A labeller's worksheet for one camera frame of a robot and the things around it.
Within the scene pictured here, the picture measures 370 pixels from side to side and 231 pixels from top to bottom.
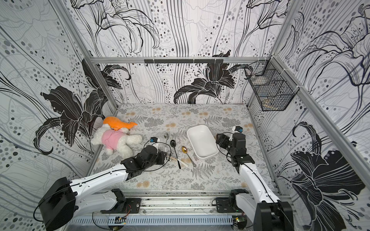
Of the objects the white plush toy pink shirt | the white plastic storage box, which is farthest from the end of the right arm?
the white plush toy pink shirt

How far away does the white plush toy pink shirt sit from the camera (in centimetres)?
91

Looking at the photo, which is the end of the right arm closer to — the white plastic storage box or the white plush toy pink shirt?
the white plastic storage box
